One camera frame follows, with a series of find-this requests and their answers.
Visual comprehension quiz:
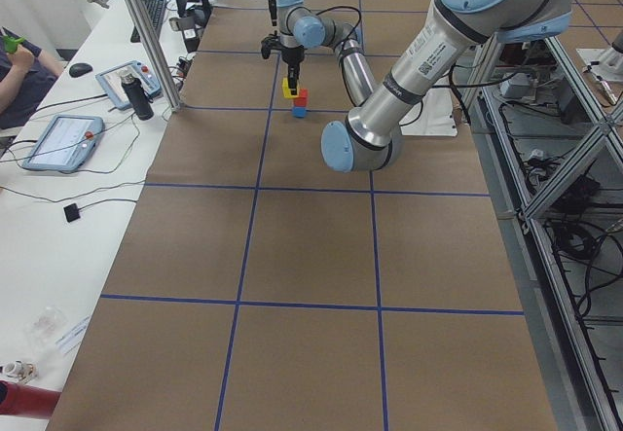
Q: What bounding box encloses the red foam block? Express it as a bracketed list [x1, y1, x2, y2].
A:
[292, 89, 309, 108]

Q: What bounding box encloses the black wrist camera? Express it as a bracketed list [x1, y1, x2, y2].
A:
[261, 33, 283, 60]

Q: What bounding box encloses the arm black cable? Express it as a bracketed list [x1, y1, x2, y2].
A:
[311, 5, 364, 53]

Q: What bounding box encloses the small black square pad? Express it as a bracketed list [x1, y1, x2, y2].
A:
[63, 203, 81, 223]

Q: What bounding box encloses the blue foam block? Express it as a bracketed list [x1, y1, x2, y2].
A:
[291, 106, 307, 119]

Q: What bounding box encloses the far teach pendant tablet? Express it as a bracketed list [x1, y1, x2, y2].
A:
[95, 60, 162, 110]

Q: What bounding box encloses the black water bottle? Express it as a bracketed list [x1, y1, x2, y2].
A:
[120, 68, 154, 121]

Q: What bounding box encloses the teach pendant tablet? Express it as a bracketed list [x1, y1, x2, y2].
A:
[95, 60, 162, 110]
[21, 114, 105, 172]

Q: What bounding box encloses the black keyboard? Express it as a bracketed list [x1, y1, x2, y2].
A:
[143, 0, 167, 41]

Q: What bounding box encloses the red cylinder object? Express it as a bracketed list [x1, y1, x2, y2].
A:
[1, 380, 61, 419]

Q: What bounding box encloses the aluminium frame post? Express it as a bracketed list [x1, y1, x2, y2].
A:
[125, 0, 181, 113]

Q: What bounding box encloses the brown paper table cover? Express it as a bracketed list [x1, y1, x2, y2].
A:
[49, 0, 556, 430]

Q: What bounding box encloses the yellow foam block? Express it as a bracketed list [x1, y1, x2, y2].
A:
[281, 77, 300, 99]

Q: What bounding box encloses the seated person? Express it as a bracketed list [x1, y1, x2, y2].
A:
[1, 40, 64, 129]

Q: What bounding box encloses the near teach pendant tablet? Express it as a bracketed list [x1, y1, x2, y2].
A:
[21, 114, 105, 172]

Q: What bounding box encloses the clear plastic bag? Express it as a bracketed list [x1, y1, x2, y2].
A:
[23, 306, 66, 350]

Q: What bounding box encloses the black computer mouse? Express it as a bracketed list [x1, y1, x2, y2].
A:
[68, 62, 93, 78]

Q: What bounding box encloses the white pedestal base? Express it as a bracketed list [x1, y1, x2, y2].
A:
[398, 0, 493, 137]

